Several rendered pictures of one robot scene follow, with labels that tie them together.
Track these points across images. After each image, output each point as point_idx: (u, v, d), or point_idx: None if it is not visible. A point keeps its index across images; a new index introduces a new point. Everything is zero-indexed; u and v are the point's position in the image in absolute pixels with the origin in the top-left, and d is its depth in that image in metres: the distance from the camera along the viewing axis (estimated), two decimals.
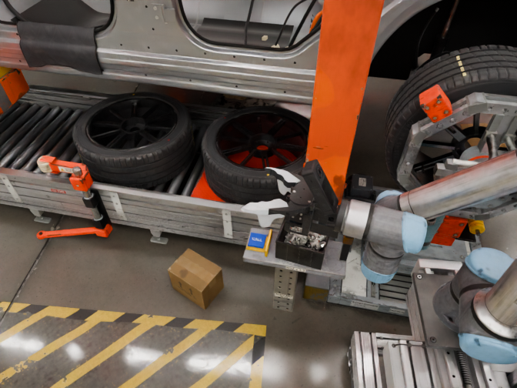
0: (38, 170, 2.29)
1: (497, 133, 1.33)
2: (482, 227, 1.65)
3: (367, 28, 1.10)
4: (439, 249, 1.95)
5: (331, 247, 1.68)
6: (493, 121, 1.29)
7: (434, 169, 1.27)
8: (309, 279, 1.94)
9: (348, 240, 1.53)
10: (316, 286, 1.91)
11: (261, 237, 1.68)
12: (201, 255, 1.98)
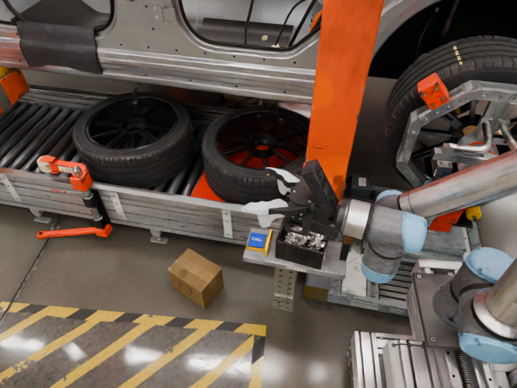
0: (38, 170, 2.29)
1: (492, 119, 1.38)
2: (479, 213, 1.71)
3: (367, 28, 1.10)
4: (438, 236, 2.01)
5: (331, 247, 1.68)
6: (488, 108, 1.35)
7: (431, 154, 1.32)
8: (309, 279, 1.94)
9: (348, 240, 1.53)
10: (316, 286, 1.91)
11: (261, 237, 1.68)
12: (201, 255, 1.98)
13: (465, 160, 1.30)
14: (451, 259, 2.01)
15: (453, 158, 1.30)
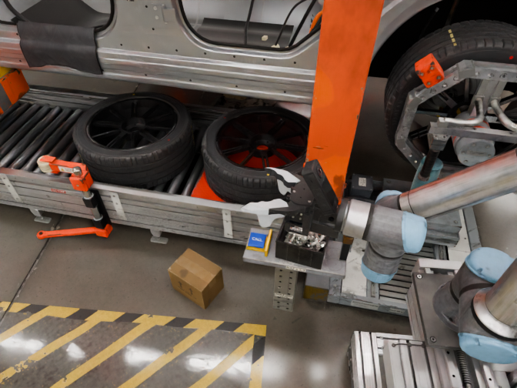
0: (38, 170, 2.29)
1: (485, 97, 1.49)
2: None
3: (367, 28, 1.10)
4: None
5: (331, 247, 1.68)
6: (480, 85, 1.45)
7: (428, 128, 1.43)
8: (309, 279, 1.94)
9: (348, 240, 1.53)
10: (316, 286, 1.91)
11: (261, 237, 1.69)
12: (201, 255, 1.98)
13: (458, 133, 1.40)
14: (448, 235, 2.11)
15: (448, 131, 1.40)
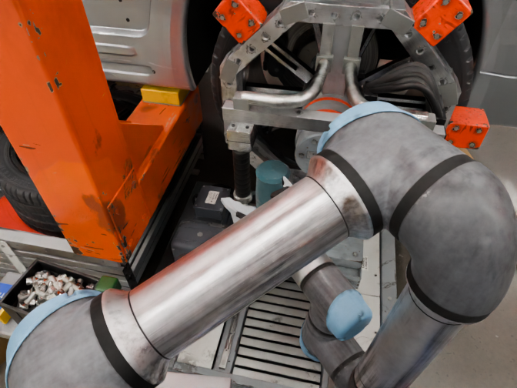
0: None
1: (336, 58, 0.85)
2: None
3: None
4: None
5: None
6: (321, 36, 0.81)
7: (223, 112, 0.79)
8: None
9: None
10: None
11: (6, 290, 1.05)
12: None
13: (272, 120, 0.76)
14: (347, 273, 1.47)
15: (252, 117, 0.77)
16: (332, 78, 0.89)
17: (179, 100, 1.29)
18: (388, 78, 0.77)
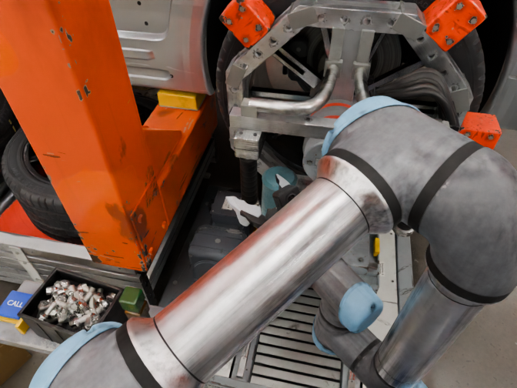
0: None
1: (345, 64, 0.83)
2: None
3: None
4: None
5: None
6: (331, 41, 0.79)
7: (230, 118, 0.77)
8: None
9: (132, 316, 0.87)
10: None
11: (24, 299, 1.03)
12: None
13: (281, 128, 0.75)
14: (365, 281, 1.45)
15: (261, 124, 0.75)
16: (341, 84, 0.87)
17: (196, 105, 1.27)
18: (400, 85, 0.75)
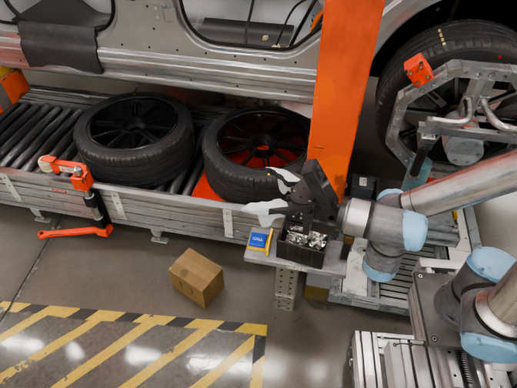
0: (38, 170, 2.29)
1: (473, 96, 1.49)
2: None
3: (368, 28, 1.10)
4: None
5: (331, 246, 1.68)
6: (468, 85, 1.45)
7: (416, 127, 1.43)
8: (310, 279, 1.94)
9: (348, 239, 1.53)
10: (317, 286, 1.91)
11: (261, 236, 1.69)
12: (201, 255, 1.98)
13: (447, 132, 1.40)
14: (449, 236, 2.10)
15: (436, 130, 1.40)
16: None
17: None
18: (510, 109, 1.41)
